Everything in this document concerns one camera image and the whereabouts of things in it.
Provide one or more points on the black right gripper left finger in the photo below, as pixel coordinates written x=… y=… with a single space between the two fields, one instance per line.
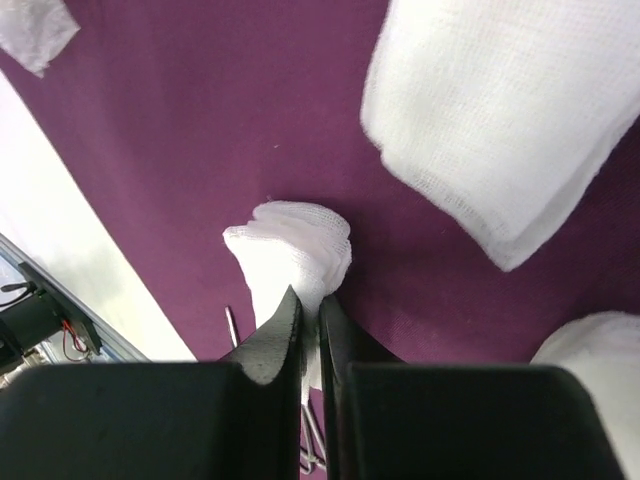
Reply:
x=235 y=418

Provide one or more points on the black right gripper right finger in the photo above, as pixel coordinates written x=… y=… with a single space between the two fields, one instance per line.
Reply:
x=388 y=419

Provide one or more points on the clear packet beige gauze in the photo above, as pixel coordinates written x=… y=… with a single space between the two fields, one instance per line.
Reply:
x=34 y=32

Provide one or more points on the steel tweezers middle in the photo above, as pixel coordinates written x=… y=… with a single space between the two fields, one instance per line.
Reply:
x=231 y=327

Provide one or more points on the steel tweezers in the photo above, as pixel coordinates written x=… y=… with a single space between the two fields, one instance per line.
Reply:
x=231 y=327
x=312 y=452

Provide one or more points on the steel tweezers left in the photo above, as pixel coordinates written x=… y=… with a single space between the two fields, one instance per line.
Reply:
x=312 y=452

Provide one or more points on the purple cloth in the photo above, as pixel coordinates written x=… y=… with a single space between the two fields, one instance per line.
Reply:
x=177 y=118

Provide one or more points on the white gauze pad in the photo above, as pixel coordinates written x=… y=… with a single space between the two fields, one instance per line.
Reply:
x=501 y=113
x=602 y=352
x=297 y=245

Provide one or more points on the aluminium front frame rail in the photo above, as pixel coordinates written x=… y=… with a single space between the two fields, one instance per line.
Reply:
x=64 y=346

